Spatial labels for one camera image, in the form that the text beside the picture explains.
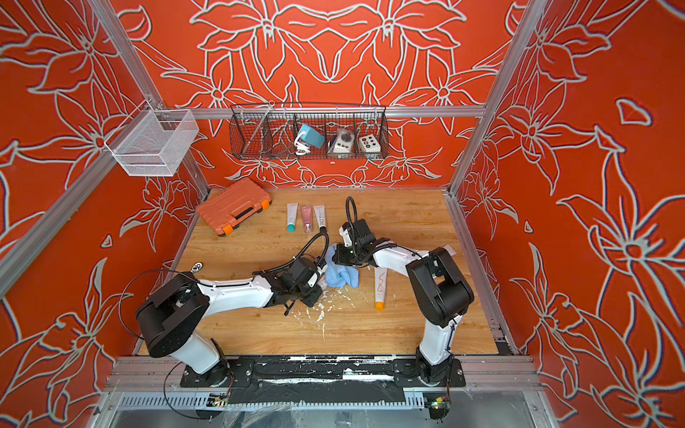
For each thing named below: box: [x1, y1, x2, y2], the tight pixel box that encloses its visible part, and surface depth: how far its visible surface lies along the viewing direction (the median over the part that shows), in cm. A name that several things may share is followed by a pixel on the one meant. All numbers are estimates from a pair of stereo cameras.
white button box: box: [358, 133, 381, 159], surface depth 97 cm
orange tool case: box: [196, 178, 273, 237], surface depth 109 cm
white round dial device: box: [328, 128, 355, 159], surface depth 93 cm
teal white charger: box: [294, 123, 326, 157], surface depth 86 cm
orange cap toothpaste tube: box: [374, 266, 388, 312], surface depth 89 cm
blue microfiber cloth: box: [325, 243, 360, 289], surface depth 90 cm
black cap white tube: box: [313, 205, 327, 233], surface depth 109 cm
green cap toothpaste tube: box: [286, 203, 299, 233], surface depth 111 cm
